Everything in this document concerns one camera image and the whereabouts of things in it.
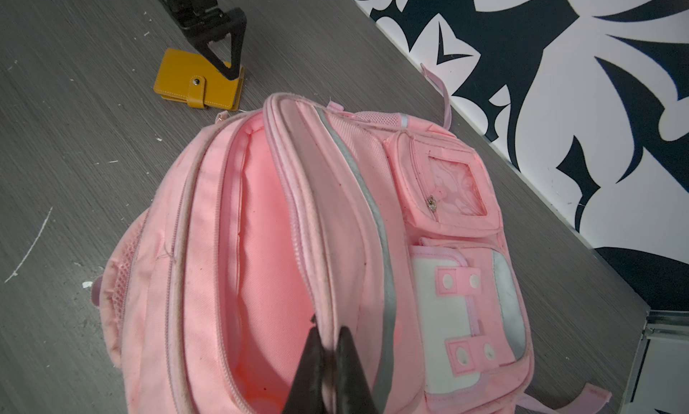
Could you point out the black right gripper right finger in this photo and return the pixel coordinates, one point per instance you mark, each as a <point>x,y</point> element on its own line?
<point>353,395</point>

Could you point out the small yellow sticky pad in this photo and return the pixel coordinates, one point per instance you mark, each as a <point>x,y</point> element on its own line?
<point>190,79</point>

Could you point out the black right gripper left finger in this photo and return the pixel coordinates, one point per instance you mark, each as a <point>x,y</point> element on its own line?
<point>305,396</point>

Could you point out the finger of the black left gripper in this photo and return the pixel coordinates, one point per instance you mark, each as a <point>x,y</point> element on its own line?
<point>215,26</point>

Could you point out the pink student backpack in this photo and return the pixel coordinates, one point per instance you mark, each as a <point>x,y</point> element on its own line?
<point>300,215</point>

